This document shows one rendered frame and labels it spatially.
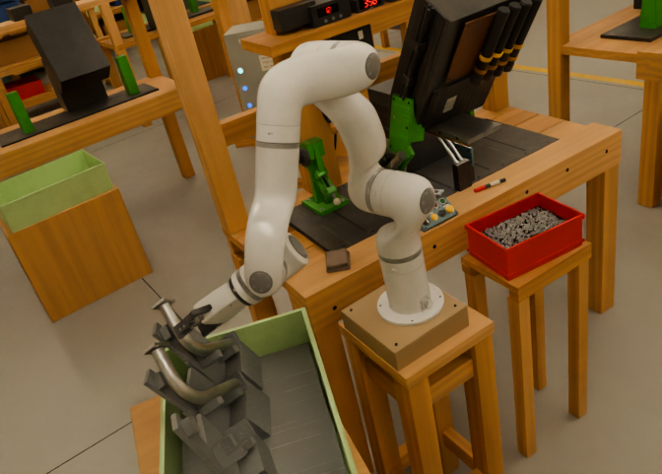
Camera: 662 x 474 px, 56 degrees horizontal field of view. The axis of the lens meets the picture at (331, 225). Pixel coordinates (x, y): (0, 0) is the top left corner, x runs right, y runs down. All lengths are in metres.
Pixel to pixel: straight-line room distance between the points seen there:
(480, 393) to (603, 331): 1.25
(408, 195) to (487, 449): 0.96
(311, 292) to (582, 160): 1.23
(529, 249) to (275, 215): 1.03
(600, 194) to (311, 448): 1.75
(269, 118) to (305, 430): 0.79
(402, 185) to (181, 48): 1.01
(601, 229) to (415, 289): 1.38
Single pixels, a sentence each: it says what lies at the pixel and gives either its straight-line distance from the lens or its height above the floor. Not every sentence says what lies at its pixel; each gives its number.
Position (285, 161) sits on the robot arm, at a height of 1.54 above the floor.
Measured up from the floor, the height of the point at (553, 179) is 0.84.
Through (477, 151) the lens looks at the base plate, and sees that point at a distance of 2.67.
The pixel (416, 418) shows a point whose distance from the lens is 1.80.
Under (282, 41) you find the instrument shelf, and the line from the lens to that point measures 2.23.
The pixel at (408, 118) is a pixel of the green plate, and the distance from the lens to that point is 2.26.
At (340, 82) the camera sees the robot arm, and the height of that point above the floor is 1.65.
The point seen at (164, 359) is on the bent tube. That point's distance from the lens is 1.49.
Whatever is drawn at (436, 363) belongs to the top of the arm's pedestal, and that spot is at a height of 0.84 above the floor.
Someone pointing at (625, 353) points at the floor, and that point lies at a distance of 3.01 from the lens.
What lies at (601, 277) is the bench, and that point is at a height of 0.21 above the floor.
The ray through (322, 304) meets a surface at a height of 0.85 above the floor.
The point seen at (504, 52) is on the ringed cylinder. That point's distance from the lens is 2.27.
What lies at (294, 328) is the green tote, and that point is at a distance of 1.83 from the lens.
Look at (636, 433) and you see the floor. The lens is 2.71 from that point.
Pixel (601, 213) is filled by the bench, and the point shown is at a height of 0.55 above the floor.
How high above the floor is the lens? 2.02
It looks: 29 degrees down
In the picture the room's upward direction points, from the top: 13 degrees counter-clockwise
